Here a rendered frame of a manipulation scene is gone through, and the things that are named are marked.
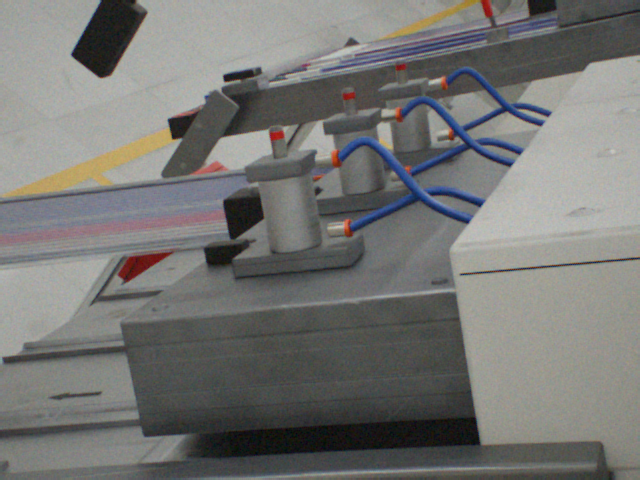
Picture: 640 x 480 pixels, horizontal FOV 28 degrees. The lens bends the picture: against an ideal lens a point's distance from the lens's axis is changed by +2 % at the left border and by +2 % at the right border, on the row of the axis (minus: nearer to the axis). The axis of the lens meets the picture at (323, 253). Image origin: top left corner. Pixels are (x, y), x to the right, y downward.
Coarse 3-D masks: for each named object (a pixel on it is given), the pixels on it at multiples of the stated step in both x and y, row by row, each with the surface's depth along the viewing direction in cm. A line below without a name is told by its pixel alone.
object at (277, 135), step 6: (276, 126) 50; (282, 126) 50; (270, 132) 50; (276, 132) 50; (282, 132) 50; (270, 138) 50; (276, 138) 50; (282, 138) 50; (276, 144) 50; (282, 144) 50; (276, 150) 50; (282, 150) 50; (276, 156) 50; (282, 156) 50
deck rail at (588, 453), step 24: (264, 456) 45; (288, 456) 45; (312, 456) 44; (336, 456) 44; (360, 456) 43; (384, 456) 43; (408, 456) 43; (432, 456) 42; (456, 456) 42; (480, 456) 42; (504, 456) 41; (528, 456) 41; (552, 456) 41; (576, 456) 41; (600, 456) 41
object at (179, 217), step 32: (128, 192) 114; (160, 192) 111; (192, 192) 108; (224, 192) 105; (0, 224) 108; (32, 224) 105; (64, 224) 103; (96, 224) 100; (128, 224) 97; (160, 224) 95; (192, 224) 93; (224, 224) 91; (0, 256) 94; (32, 256) 93; (64, 256) 92; (96, 256) 92; (128, 256) 91
